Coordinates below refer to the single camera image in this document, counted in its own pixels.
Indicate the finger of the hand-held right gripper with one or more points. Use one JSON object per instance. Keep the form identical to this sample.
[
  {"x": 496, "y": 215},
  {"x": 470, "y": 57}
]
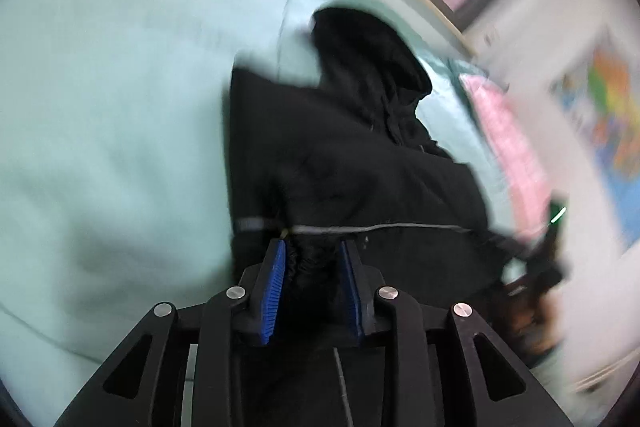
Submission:
[{"x": 510, "y": 244}]

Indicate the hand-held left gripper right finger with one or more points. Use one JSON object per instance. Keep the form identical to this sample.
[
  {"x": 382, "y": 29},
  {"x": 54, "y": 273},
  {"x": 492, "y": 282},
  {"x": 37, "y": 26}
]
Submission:
[{"x": 350, "y": 294}]

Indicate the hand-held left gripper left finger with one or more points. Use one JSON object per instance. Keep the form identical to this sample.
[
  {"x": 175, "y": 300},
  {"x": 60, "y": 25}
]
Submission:
[{"x": 273, "y": 292}]

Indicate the black jacket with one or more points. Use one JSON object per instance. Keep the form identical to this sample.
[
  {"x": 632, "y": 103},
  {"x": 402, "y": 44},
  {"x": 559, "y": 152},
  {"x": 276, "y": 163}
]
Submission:
[{"x": 350, "y": 167}]

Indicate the person's right hand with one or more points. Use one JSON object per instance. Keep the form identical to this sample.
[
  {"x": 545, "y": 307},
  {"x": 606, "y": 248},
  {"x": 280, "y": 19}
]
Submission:
[{"x": 527, "y": 319}]

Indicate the pink patterned cloth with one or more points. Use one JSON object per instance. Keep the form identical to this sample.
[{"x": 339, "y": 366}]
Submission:
[{"x": 510, "y": 147}]

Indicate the light green bed sheet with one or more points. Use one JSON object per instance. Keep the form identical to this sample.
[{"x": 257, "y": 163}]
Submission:
[{"x": 115, "y": 132}]

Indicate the world map wall poster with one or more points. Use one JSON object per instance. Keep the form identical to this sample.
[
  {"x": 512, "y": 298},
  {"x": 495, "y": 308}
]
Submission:
[{"x": 607, "y": 117}]

